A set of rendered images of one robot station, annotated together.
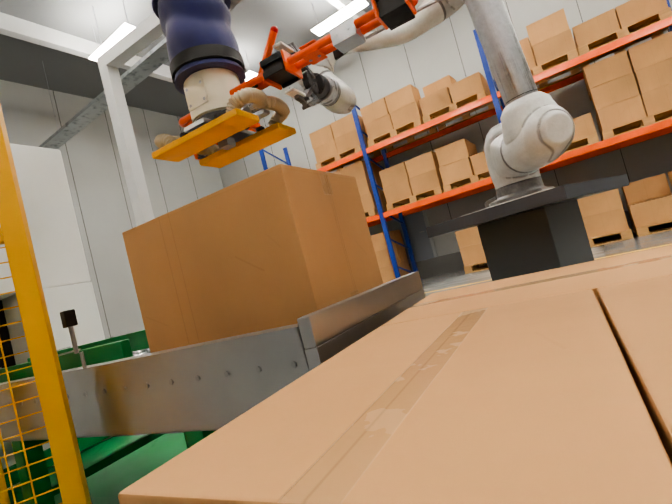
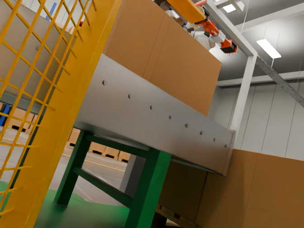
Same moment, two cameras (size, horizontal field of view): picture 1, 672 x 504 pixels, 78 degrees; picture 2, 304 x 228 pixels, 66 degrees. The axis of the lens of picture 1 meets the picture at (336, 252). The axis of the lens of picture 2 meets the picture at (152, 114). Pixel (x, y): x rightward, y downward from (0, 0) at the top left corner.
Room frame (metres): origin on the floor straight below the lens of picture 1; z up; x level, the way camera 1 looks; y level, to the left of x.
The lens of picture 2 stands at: (0.72, 1.19, 0.36)
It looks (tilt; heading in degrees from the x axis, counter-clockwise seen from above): 11 degrees up; 294
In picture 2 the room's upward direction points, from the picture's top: 18 degrees clockwise
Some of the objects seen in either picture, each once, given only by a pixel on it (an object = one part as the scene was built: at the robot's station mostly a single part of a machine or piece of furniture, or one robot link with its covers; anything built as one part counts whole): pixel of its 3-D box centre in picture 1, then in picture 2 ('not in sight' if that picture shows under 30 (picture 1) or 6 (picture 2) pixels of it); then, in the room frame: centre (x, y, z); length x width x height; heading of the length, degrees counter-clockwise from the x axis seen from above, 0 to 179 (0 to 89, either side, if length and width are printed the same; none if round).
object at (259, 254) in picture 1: (257, 267); (144, 74); (1.26, 0.24, 0.75); 0.60 x 0.40 x 0.40; 62
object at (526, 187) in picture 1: (514, 193); not in sight; (1.50, -0.68, 0.79); 0.22 x 0.18 x 0.06; 48
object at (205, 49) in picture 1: (209, 71); not in sight; (1.27, 0.24, 1.38); 0.23 x 0.23 x 0.04
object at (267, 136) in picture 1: (245, 142); not in sight; (1.36, 0.20, 1.16); 0.34 x 0.10 x 0.05; 63
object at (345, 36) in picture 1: (347, 36); (218, 36); (1.06, -0.17, 1.26); 0.07 x 0.07 x 0.04; 63
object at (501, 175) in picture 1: (510, 153); not in sight; (1.48, -0.69, 0.93); 0.18 x 0.16 x 0.22; 1
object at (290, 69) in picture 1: (281, 70); (199, 16); (1.16, 0.02, 1.27); 0.10 x 0.08 x 0.06; 153
